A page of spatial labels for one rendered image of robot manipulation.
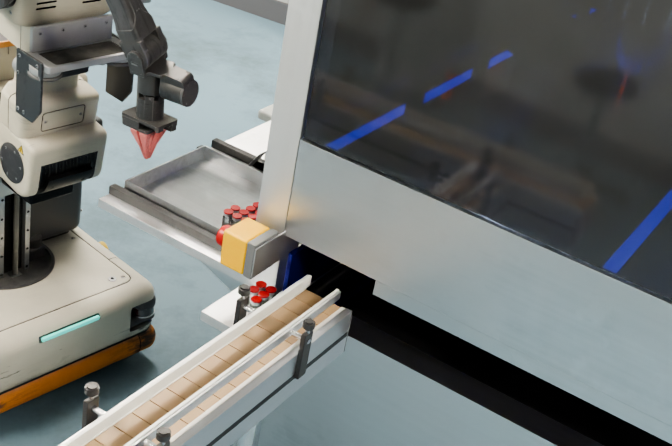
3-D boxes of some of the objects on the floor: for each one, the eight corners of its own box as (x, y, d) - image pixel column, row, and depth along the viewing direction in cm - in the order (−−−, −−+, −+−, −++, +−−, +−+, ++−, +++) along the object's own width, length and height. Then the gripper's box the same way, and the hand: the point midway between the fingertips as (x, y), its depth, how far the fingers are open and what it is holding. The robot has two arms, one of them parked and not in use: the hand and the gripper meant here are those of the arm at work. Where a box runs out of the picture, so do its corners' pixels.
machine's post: (237, 595, 240) (420, -454, 140) (221, 611, 235) (399, -462, 136) (215, 580, 242) (380, -460, 143) (199, 596, 238) (358, -467, 138)
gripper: (180, 94, 212) (176, 161, 219) (144, 78, 216) (140, 145, 223) (158, 103, 206) (154, 171, 214) (121, 87, 211) (118, 154, 218)
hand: (147, 154), depth 218 cm, fingers closed
